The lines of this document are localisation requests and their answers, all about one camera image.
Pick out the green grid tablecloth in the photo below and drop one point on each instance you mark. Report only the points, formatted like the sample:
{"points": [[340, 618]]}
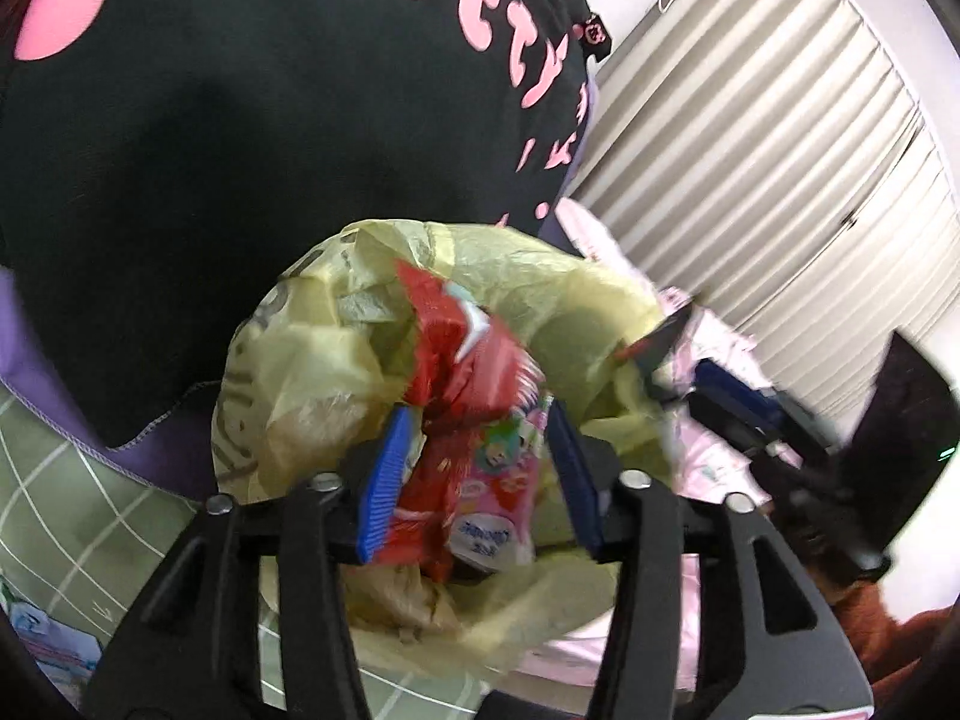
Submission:
{"points": [[79, 539]]}

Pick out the blue paper package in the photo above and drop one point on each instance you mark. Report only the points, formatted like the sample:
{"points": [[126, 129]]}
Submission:
{"points": [[67, 656]]}

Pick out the white window blinds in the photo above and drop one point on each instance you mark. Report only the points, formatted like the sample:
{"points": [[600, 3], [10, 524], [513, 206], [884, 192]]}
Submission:
{"points": [[768, 154]]}

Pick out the red snack wrapper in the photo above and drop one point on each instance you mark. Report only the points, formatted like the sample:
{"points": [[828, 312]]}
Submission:
{"points": [[470, 371]]}

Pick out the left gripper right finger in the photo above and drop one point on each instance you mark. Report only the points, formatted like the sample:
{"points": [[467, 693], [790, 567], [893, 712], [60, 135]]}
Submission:
{"points": [[596, 486]]}

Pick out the person right hand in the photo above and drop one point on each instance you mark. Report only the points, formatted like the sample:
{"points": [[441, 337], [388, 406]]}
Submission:
{"points": [[889, 650]]}

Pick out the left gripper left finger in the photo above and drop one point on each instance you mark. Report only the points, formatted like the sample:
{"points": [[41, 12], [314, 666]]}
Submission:
{"points": [[349, 510]]}

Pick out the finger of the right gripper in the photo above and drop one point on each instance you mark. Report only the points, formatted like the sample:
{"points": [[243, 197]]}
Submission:
{"points": [[650, 352], [718, 394]]}

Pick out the pink yellow snack wrapper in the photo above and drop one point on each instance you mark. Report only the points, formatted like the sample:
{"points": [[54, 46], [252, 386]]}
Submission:
{"points": [[492, 526]]}

